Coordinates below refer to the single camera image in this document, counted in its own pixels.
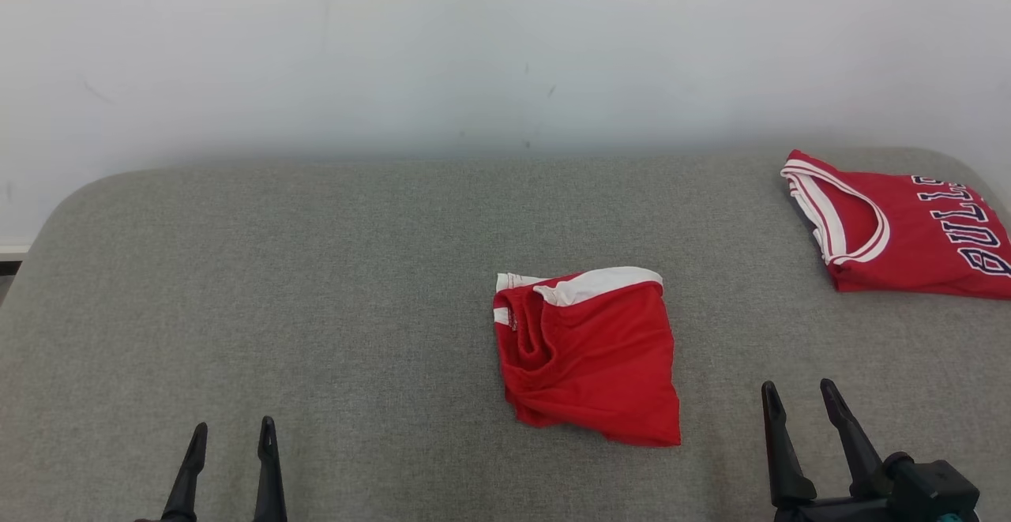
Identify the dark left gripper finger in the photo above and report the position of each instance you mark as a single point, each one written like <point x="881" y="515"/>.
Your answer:
<point x="189" y="482"/>
<point x="269" y="475"/>

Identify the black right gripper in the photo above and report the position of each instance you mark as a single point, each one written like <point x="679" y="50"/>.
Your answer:
<point x="837" y="511"/>

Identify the red and white basketball jersey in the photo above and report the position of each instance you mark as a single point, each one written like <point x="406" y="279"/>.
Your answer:
<point x="916" y="253"/>

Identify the red and white basketball shorts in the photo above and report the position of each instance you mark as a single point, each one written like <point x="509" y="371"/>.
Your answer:
<point x="608" y="364"/>

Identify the black and white skirting strip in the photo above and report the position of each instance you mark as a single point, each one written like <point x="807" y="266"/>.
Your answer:
<point x="11" y="260"/>

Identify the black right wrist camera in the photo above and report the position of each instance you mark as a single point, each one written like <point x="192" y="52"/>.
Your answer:
<point x="936" y="490"/>

